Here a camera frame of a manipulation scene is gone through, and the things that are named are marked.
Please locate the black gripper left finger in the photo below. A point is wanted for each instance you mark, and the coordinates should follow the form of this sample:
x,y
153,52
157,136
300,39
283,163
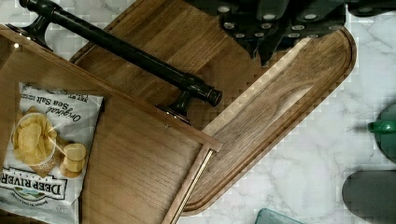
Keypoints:
x,y
246,30

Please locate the white mug with green handle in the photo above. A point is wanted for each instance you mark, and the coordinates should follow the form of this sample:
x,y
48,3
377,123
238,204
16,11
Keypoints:
x,y
384,130

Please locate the teal box with wooden lid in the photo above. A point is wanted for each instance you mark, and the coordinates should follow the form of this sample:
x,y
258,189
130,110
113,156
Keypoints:
x,y
267,216

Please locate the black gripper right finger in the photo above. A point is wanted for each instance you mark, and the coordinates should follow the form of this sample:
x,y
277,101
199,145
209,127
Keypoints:
x,y
289,30

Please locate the Deer River chips bag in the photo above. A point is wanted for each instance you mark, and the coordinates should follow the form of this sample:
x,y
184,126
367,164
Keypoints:
x,y
47,153

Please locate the wooden drawer with black handle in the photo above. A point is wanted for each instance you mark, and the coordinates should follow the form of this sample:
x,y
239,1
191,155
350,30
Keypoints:
x,y
143,164

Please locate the wooden cutting board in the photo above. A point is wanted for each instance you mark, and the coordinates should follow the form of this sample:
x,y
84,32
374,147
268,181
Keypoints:
x,y
260,104

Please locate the dark grey cup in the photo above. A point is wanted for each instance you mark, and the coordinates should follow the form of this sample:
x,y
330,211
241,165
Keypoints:
x,y
371,195

